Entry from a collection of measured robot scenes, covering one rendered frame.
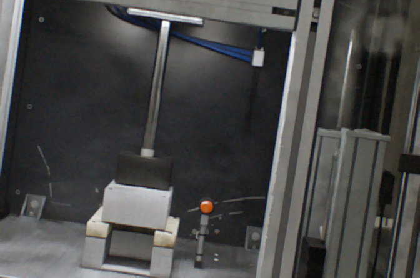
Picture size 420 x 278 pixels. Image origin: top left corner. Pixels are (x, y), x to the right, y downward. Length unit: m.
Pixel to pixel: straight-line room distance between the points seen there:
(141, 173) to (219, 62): 0.33
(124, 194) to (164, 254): 0.11
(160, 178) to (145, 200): 0.07
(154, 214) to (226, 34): 0.43
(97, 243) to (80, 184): 0.34
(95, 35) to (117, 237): 0.41
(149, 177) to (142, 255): 0.12
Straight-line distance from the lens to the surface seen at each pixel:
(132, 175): 1.32
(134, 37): 1.56
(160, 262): 1.26
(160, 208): 1.26
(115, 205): 1.27
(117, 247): 1.35
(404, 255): 1.18
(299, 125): 1.13
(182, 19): 1.29
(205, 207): 1.34
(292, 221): 1.15
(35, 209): 1.60
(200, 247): 1.36
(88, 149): 1.58
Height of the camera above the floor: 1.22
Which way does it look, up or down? 3 degrees down
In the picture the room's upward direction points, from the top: 8 degrees clockwise
